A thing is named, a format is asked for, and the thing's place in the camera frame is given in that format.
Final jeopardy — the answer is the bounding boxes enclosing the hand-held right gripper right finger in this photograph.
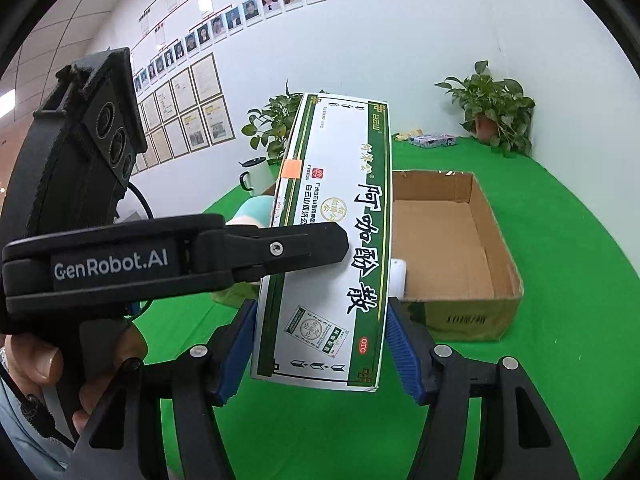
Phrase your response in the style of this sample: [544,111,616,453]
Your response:
[385,299,581,480]

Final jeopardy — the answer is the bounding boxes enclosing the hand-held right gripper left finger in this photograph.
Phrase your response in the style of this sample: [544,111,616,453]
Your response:
[70,300,257,480]

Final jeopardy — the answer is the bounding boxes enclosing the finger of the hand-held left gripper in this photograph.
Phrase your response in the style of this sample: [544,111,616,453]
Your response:
[187,222,349,283]

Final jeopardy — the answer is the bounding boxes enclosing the green white medicine box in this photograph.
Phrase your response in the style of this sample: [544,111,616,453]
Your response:
[249,92,394,392]

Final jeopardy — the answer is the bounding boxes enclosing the large cardboard box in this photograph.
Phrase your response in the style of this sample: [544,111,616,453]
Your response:
[260,170,524,344]

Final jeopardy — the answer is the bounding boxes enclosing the person's left hand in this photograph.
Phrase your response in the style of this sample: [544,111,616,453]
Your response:
[7,320,149,433]

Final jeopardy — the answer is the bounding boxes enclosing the pastel plush toy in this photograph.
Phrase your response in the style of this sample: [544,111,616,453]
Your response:
[212,196,275,307]

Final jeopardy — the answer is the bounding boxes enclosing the white mug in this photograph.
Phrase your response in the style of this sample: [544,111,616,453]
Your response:
[239,156,274,197]

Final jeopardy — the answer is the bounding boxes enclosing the potted plant white pot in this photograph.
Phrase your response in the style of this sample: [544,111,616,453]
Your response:
[241,79,323,167]

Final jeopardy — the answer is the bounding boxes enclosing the group of framed certificates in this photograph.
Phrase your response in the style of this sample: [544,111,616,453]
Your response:
[131,52,236,177]

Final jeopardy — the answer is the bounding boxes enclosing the green tablecloth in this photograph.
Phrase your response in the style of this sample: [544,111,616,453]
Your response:
[132,136,640,480]

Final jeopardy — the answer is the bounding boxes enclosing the small patterned packet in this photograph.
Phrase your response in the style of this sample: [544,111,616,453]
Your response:
[392,131,459,150]

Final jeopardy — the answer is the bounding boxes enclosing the row of portrait photos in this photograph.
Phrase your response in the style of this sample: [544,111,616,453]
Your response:
[131,0,327,97]

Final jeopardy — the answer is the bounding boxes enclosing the potted plant brown pot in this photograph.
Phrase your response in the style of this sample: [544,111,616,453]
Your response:
[434,60,537,157]

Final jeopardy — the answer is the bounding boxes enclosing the black cable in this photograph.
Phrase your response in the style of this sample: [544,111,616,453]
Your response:
[126,181,154,221]

